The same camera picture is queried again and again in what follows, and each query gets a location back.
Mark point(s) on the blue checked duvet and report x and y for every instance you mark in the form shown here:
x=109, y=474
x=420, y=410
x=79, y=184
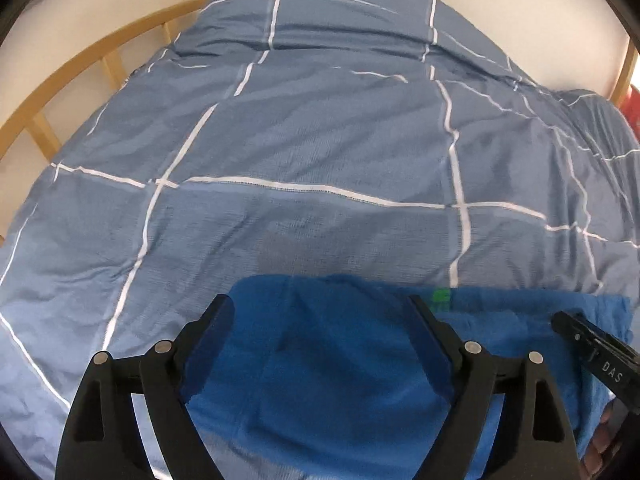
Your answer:
x=300, y=135

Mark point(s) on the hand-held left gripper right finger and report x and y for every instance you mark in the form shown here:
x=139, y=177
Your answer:
x=430, y=345

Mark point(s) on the red box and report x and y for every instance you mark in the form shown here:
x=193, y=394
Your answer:
x=635, y=120

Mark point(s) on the blue pants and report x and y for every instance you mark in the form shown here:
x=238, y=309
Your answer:
x=325, y=360

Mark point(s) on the person's right hand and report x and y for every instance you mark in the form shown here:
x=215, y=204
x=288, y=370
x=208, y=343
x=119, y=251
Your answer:
x=605, y=440

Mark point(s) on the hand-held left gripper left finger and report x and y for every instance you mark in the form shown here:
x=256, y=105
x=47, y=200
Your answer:
x=216, y=332

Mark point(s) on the wooden bed end rail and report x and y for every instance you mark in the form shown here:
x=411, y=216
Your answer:
x=622, y=75

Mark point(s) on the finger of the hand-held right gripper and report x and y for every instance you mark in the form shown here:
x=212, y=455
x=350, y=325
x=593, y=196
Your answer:
x=580, y=332

